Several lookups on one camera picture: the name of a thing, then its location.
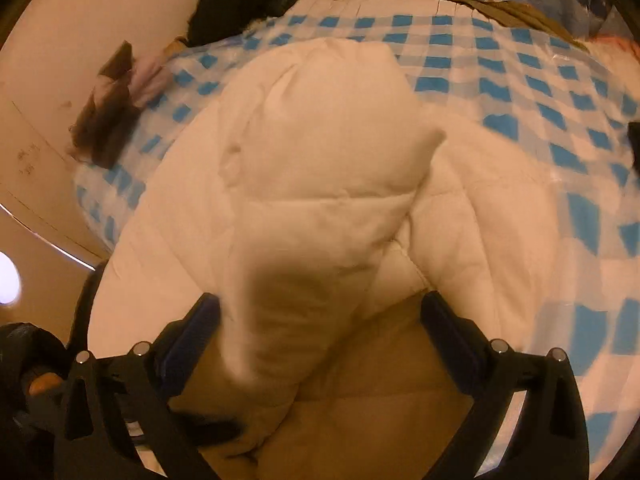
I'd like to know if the white pleated bedsheet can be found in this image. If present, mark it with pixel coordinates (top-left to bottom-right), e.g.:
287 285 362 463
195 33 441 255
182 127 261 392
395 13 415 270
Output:
300 0 471 21

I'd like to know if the black jacket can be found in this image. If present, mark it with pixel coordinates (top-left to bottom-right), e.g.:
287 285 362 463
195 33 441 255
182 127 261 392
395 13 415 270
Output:
187 0 328 47

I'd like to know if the olive grey cloth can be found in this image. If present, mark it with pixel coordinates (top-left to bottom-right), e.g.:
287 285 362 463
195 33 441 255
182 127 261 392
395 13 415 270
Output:
440 0 588 51

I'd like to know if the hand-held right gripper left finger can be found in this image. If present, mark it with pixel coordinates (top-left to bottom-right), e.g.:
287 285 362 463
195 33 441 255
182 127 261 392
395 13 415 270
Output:
52 292 223 480

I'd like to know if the person's left hand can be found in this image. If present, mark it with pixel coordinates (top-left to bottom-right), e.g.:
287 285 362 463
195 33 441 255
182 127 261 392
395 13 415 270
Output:
27 371 62 397

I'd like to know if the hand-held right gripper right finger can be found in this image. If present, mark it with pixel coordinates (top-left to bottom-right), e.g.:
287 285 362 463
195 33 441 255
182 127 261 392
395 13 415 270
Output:
420 290 591 480

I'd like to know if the brown garment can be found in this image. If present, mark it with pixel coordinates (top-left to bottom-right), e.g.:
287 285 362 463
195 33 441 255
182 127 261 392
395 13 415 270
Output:
67 40 143 171

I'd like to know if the blue checkered plastic sheet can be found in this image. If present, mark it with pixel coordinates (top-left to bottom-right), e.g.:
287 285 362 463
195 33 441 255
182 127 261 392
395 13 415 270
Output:
74 10 640 476

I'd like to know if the round white light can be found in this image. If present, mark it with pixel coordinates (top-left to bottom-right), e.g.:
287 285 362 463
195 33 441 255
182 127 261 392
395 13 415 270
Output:
0 251 22 306

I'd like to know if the white quilted jacket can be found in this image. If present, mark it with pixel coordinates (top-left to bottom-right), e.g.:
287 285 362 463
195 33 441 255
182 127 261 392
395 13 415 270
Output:
92 35 561 480

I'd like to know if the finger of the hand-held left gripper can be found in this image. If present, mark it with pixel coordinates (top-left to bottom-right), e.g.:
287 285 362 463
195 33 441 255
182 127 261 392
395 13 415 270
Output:
175 407 246 448

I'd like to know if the pink crumpled cloth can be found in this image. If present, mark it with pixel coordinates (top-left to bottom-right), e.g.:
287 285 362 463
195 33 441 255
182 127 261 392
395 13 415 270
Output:
590 35 640 61

